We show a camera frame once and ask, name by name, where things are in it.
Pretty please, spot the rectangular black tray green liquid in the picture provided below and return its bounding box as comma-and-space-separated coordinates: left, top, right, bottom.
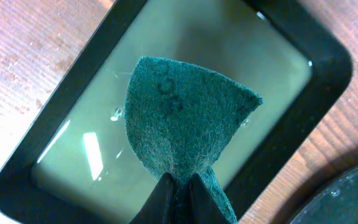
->
0, 0, 352, 223

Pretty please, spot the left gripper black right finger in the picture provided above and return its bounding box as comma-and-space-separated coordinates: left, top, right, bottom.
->
188, 174, 230, 224

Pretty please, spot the yellow green sponge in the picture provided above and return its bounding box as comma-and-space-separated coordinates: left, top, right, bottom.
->
124, 56, 263, 223

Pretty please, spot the round black tray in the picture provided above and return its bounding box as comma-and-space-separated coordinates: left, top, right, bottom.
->
289, 166, 358, 224

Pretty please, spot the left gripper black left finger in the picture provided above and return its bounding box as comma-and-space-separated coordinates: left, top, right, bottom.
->
129, 173, 175, 224

